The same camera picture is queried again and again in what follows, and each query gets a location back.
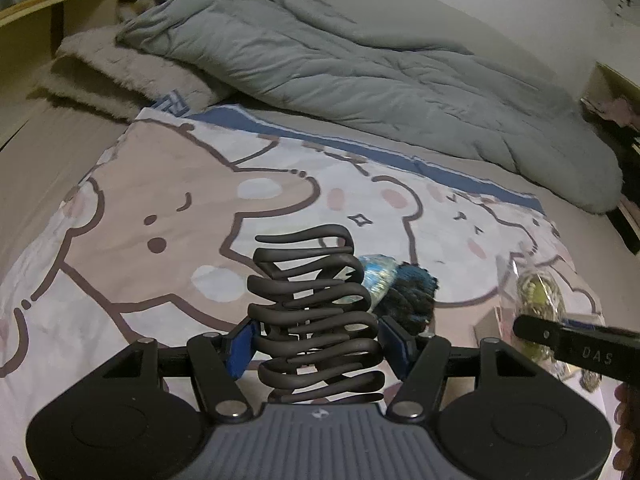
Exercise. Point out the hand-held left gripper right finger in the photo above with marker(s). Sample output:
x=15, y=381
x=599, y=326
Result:
x=395, y=347

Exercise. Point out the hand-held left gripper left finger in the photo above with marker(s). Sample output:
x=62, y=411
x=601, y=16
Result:
x=242, y=352

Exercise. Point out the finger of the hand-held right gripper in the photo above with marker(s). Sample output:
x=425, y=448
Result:
x=585, y=320
x=537, y=332

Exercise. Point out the dark brown hair claw clip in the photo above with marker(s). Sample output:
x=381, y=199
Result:
x=310, y=310

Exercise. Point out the person's right hand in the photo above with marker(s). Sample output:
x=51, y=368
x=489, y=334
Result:
x=629, y=430

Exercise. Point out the dark blue brown crocheted scrunchie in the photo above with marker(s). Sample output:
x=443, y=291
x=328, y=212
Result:
x=412, y=295

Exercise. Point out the clear blue wrapped packet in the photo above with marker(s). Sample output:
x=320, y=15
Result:
x=377, y=277

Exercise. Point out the bear printed blanket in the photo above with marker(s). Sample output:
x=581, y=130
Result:
x=150, y=185

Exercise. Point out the pile of clothes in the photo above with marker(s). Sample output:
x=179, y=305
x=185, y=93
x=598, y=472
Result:
x=620, y=110

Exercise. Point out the grey duvet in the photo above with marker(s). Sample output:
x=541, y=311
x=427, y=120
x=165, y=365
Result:
x=350, y=70

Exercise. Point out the beige bed mattress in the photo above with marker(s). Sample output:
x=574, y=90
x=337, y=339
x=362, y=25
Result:
x=30, y=160

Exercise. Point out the beige fuzzy blanket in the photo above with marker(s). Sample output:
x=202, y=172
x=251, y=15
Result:
x=125, y=75

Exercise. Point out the wooden bedside shelf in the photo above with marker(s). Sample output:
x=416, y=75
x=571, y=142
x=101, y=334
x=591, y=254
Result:
x=75, y=15

